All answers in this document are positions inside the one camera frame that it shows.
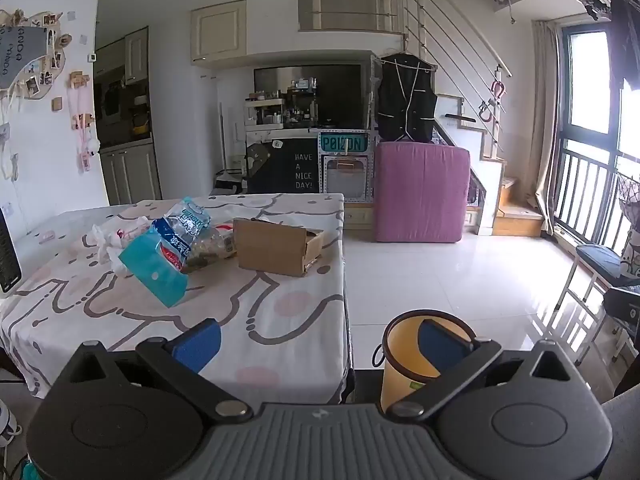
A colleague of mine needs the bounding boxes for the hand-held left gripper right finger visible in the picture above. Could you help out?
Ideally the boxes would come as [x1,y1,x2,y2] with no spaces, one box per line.
[389,318,583,423]

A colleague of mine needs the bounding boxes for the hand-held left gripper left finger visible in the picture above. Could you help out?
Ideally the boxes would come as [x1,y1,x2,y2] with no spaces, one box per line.
[65,318,253,423]

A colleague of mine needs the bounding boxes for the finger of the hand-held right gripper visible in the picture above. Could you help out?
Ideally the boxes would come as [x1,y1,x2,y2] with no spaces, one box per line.
[602,285,640,332]

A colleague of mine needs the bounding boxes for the yellow trash bin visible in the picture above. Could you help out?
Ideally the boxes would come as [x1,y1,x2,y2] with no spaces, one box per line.
[372,310,479,411]

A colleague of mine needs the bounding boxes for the teal tissue packet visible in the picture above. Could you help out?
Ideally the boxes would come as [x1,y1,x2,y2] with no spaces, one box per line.
[119,227,189,309]

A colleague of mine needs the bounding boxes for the clear plastic wrapper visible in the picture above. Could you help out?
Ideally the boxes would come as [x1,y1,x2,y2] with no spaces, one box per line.
[187,225,238,273]

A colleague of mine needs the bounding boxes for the white tissue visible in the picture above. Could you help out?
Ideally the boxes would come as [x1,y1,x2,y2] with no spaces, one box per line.
[91,224,126,267]
[107,247,136,277]

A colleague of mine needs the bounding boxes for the clear plastic bottle blue label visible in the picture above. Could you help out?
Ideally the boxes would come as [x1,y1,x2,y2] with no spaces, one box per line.
[152,197,212,266]

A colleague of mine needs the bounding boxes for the brown cardboard box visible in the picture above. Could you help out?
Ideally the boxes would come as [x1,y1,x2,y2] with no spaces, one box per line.
[232,217,325,278]

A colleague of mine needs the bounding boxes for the white red printed wrapper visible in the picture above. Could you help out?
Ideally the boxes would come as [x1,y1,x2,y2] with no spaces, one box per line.
[115,216,153,248]

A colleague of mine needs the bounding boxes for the printed cartoon blanket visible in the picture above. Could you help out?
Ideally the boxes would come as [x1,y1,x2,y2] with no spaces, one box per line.
[0,192,351,407]

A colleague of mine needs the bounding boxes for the printed tote bag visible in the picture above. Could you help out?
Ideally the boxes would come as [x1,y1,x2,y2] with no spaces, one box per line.
[620,225,640,281]

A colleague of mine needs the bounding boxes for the white chair blue cushion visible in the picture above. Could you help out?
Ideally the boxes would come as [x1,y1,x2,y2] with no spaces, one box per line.
[555,244,640,366]

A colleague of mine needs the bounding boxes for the mesh basket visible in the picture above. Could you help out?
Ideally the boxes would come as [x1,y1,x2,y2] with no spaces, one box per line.
[615,172,640,221]

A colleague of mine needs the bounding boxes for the black window railing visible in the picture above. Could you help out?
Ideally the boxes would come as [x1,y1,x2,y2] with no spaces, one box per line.
[552,135,640,261]

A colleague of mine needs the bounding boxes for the wooden stairs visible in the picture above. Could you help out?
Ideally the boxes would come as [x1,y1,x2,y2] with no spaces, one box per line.
[435,95,546,238]

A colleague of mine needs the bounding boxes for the low wooden drawer cabinet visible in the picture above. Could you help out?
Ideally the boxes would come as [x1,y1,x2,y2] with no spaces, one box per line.
[342,200,381,231]

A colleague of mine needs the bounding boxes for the pink folded mattress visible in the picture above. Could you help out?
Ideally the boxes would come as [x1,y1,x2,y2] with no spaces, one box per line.
[375,142,472,244]

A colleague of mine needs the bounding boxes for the kitchen cabinets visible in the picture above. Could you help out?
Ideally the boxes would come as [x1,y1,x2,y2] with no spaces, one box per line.
[95,27,163,206]

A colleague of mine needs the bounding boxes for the black chalkboard sign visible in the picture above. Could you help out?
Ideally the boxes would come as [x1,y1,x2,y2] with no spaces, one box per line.
[245,135,321,195]

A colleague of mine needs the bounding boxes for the white toy cabinet teal sign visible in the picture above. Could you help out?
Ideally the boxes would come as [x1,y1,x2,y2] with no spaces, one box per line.
[316,130,376,204]

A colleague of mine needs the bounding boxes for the white shoe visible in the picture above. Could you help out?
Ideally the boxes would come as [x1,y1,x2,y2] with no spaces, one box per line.
[0,400,23,448]

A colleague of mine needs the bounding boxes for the black screen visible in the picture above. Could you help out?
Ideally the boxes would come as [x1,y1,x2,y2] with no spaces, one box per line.
[0,207,23,294]

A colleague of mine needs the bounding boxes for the beige curtain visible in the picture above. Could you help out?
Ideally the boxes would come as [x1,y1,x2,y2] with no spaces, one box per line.
[530,20,567,235]

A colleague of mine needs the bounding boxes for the white shelf rack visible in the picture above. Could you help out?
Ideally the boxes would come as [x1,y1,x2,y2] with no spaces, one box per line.
[243,97,288,131]

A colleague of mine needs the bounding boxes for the pink hooks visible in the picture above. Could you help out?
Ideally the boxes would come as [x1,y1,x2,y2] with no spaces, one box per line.
[477,80,506,123]

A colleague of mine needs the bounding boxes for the black vest white trim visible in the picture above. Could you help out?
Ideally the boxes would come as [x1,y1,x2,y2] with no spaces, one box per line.
[376,52,438,143]

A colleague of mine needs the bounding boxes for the black coffee machine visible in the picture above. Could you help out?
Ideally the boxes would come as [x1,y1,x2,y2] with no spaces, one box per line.
[287,87,321,123]

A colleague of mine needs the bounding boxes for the hanging dark clothes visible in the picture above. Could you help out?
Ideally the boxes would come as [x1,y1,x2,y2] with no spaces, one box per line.
[607,0,640,93]

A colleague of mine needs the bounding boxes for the metal stair railing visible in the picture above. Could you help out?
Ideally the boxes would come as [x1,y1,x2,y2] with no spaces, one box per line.
[402,0,513,153]

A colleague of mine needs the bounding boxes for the pink wall ornaments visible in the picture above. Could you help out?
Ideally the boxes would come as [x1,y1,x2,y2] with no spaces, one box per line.
[70,70,101,173]

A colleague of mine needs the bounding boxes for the cream wall cabinet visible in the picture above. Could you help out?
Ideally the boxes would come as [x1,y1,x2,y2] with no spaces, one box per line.
[190,0,248,63]

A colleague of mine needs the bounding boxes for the wall photo collage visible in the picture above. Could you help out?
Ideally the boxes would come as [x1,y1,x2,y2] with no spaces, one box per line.
[0,9,73,106]

